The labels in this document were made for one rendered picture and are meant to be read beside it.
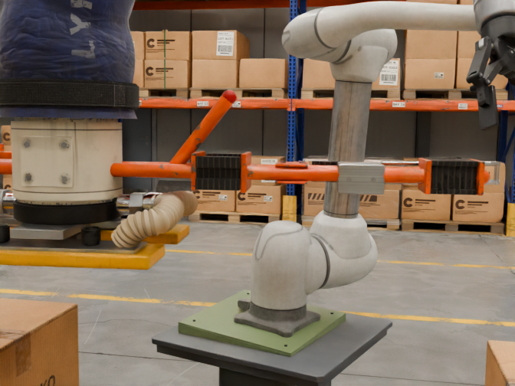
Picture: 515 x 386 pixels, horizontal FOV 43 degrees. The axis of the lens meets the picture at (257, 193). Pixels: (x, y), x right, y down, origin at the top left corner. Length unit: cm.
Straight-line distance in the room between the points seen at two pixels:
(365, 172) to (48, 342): 67
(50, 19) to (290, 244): 94
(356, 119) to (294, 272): 44
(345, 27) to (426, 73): 663
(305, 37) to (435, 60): 659
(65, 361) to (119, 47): 64
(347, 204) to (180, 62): 688
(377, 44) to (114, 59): 92
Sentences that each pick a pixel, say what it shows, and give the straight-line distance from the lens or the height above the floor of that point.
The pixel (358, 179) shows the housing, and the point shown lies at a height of 124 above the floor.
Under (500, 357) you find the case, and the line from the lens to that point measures 116.
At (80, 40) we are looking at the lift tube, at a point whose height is 143.
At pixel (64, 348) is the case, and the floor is 88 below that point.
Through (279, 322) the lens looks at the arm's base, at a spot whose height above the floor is 80.
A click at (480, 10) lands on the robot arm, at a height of 152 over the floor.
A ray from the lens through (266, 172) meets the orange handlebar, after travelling 98.
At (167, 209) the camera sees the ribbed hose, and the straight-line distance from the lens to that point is 95.
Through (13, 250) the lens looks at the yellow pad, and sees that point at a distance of 99.
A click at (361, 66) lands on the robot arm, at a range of 174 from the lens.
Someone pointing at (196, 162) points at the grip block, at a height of 126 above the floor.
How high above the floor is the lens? 132
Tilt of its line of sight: 6 degrees down
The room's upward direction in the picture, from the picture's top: 1 degrees clockwise
